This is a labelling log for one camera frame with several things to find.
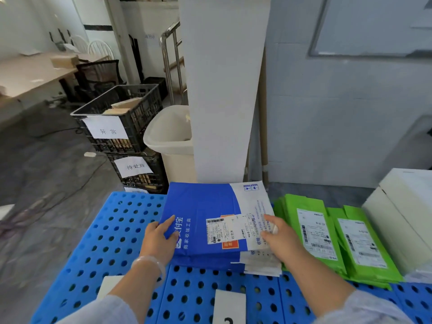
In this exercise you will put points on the person's right hand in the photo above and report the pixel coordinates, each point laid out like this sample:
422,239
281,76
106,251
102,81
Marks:
283,242

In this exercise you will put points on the person's left hand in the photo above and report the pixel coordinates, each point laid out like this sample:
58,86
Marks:
156,242

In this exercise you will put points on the person's right thumb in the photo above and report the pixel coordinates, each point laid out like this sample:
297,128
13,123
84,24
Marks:
266,236

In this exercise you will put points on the person's left thumb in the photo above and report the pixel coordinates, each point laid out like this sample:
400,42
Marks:
172,235

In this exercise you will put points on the blue and white mailer package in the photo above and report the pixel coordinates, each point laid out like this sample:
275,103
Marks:
202,212

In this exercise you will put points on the person's right forearm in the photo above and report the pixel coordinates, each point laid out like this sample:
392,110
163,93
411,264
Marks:
324,286

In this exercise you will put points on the person's left forearm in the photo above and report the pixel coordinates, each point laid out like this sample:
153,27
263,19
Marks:
135,293

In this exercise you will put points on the green mailer packet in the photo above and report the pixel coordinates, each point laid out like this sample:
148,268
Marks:
314,232
364,246

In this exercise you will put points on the blue perforated plastic pallet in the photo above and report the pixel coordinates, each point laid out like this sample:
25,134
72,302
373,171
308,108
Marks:
111,232

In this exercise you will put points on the black plastic crate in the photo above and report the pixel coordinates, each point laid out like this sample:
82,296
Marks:
153,168
135,121

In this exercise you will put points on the white paper crate label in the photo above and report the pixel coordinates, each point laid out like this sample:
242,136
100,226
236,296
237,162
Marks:
105,127
133,167

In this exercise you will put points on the white paper card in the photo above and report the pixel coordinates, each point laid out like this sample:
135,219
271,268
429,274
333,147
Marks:
228,307
108,286

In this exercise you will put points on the beige plastic bin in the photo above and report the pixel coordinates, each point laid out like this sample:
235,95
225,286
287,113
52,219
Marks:
168,138

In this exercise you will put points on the small white floor object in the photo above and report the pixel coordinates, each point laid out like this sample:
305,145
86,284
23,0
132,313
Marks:
89,154

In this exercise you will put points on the white cardboard box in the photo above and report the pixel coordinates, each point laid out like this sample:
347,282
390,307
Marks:
401,215

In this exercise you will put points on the flat cardboard parcel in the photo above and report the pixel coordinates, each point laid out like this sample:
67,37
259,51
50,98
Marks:
126,103

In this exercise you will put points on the small black crate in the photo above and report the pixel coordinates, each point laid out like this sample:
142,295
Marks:
157,87

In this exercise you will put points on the tall white column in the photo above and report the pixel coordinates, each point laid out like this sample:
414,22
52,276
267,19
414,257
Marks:
222,91

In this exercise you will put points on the black mesh office chair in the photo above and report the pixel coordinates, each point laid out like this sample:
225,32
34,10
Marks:
98,75

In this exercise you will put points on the metal handrail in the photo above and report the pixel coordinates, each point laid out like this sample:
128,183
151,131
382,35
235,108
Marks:
175,57

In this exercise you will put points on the black leaning panel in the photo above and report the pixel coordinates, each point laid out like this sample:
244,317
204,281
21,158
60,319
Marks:
135,57

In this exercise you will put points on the white wooden chair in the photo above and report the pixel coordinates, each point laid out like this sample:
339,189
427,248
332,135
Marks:
100,48
79,43

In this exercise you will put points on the brown cardboard box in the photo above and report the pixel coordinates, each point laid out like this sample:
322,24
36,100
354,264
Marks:
64,61

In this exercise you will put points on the light wooden desk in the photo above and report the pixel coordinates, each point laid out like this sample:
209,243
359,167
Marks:
27,72

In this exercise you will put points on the grey framed window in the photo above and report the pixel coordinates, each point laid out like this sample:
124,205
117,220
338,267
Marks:
371,26

